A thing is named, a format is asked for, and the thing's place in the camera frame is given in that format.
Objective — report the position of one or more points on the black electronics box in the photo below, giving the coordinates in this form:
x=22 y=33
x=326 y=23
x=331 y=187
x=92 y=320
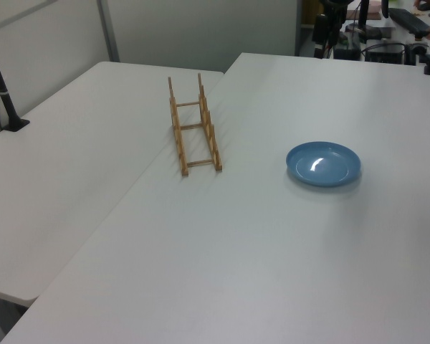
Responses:
x=385 y=53

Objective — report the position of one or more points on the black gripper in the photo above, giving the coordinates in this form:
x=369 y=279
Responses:
x=338 y=14

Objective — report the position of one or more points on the black camera pole with base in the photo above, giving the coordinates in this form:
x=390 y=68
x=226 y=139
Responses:
x=1 y=84

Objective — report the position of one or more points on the black monitor stand pole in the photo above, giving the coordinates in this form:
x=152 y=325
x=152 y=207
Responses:
x=363 y=14

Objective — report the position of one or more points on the blue round plate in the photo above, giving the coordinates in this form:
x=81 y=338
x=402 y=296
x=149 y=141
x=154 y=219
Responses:
x=338 y=157

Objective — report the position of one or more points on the wooden plate rack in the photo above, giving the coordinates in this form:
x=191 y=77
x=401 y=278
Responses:
x=177 y=122

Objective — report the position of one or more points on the black flat keyboard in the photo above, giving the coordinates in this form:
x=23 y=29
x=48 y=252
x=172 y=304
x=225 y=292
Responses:
x=408 y=20

